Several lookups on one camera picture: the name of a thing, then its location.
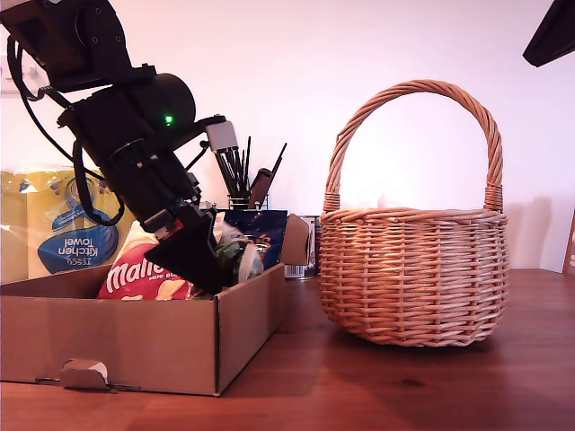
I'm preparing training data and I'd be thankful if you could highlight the white wall light switch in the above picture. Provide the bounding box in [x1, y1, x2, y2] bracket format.
[0, 52, 35, 96]

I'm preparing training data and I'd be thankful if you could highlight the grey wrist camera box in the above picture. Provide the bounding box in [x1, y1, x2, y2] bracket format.
[177, 115, 240, 153]

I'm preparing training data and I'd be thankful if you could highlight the wooden board with white dots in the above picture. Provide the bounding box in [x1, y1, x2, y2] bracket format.
[561, 219, 575, 276]

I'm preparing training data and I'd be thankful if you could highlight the red cream Maltesers bag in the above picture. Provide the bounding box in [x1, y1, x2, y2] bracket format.
[97, 219, 212, 301]

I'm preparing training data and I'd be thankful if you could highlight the blue Terry's orange eggs bag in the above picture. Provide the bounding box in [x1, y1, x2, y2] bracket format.
[223, 209, 289, 271]

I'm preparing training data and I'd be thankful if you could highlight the brown cardboard box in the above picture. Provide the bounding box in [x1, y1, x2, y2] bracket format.
[0, 213, 312, 397]

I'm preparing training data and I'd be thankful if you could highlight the single slanted black stick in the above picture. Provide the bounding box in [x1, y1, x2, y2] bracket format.
[265, 143, 288, 183]

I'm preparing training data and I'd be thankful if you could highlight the tin can with white label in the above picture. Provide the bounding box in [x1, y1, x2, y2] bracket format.
[285, 215, 322, 281]

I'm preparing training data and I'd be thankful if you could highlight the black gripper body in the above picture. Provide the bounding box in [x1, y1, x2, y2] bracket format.
[109, 138, 216, 235]

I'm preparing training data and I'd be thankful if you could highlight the white Galaxy eggs bag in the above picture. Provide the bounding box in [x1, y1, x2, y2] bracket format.
[210, 222, 265, 296]

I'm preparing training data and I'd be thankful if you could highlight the dark brown wooden spatula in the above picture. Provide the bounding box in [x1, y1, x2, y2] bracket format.
[246, 168, 273, 210]

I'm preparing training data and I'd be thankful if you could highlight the bundle of black sticks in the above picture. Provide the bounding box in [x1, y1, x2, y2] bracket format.
[215, 136, 252, 199]

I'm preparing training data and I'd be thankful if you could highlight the woven wicker basket with handle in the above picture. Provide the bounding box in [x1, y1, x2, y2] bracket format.
[317, 79, 510, 349]

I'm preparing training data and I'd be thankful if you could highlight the short black camera cable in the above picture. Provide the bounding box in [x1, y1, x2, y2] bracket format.
[184, 139, 211, 173]

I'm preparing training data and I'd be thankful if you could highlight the wire utensil holder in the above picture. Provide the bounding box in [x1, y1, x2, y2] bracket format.
[226, 192, 270, 212]

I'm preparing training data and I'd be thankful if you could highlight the thick black looped cable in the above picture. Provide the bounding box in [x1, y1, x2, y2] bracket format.
[71, 139, 126, 228]

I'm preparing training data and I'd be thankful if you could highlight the thin black cable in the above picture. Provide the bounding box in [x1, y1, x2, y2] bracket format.
[6, 35, 76, 161]

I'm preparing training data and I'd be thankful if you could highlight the yellow kitchen towel pack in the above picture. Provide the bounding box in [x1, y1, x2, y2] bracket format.
[0, 168, 138, 283]

